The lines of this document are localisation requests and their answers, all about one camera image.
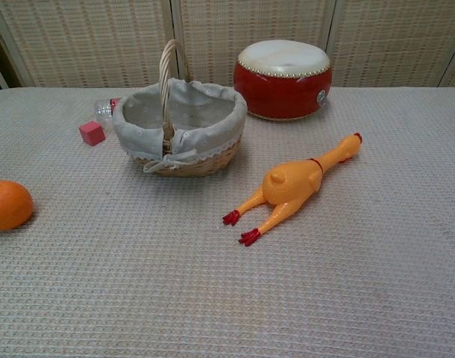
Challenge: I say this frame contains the red drum with white skin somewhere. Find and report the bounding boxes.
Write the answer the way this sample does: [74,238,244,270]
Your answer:
[233,40,333,121]

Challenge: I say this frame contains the red cube block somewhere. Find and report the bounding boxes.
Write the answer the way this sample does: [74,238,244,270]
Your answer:
[78,120,105,147]

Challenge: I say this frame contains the orange fruit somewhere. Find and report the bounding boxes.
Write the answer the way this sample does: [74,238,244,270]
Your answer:
[0,180,34,231]

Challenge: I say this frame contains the yellow rubber chicken toy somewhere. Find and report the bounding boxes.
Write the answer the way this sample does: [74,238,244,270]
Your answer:
[222,132,364,247]

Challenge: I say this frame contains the bamboo folding screen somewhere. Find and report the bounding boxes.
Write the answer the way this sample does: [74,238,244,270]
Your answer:
[0,0,455,89]

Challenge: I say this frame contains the white wicker basket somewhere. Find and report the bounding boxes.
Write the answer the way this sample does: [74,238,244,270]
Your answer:
[111,39,248,178]

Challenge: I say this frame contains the clear plastic bottle red label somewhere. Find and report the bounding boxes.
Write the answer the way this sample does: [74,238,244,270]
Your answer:
[94,97,123,125]

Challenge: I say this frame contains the beige woven tablecloth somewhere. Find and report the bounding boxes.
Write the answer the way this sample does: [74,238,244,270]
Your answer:
[0,87,455,358]

